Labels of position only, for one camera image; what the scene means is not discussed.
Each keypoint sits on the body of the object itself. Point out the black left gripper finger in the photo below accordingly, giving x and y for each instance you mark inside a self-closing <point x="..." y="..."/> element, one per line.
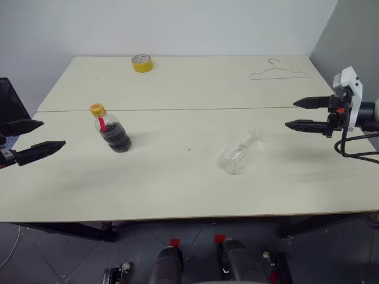
<point x="38" y="151"/>
<point x="20" y="126"/>

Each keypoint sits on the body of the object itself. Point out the dark rounded robot leg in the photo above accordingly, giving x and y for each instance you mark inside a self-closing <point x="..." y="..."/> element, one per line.
<point x="240" y="260"/>
<point x="167" y="266"/>

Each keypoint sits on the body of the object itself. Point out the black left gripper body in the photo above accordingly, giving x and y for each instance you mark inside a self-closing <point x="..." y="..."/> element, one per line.
<point x="5" y="155"/>

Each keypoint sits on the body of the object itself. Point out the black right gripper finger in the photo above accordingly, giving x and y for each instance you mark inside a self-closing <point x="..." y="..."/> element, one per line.
<point x="314" y="102"/>
<point x="311" y="127"/>

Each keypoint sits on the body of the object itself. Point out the clear wine glass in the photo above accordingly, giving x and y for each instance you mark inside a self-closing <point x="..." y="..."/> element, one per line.
<point x="234" y="156"/>

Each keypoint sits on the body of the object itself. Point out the dark soda bottle yellow cap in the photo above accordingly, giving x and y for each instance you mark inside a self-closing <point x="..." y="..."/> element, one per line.
<point x="117" y="136"/>

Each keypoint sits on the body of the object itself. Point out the yellow tape roll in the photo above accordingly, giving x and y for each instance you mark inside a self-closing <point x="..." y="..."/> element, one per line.
<point x="142" y="67"/>

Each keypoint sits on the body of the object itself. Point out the red floor tape mark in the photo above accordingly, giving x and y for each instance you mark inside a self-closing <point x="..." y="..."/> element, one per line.
<point x="174" y="242"/>

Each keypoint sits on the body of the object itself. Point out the black bracket with white wheel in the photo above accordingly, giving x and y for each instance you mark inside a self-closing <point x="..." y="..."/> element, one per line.
<point x="114" y="275"/>
<point x="278" y="266"/>

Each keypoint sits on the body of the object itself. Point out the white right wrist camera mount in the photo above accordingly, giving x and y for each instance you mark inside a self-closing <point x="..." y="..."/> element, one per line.
<point x="353" y="88"/>

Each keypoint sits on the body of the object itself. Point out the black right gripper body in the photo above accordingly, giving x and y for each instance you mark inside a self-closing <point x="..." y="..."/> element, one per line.
<point x="337" y="116"/>

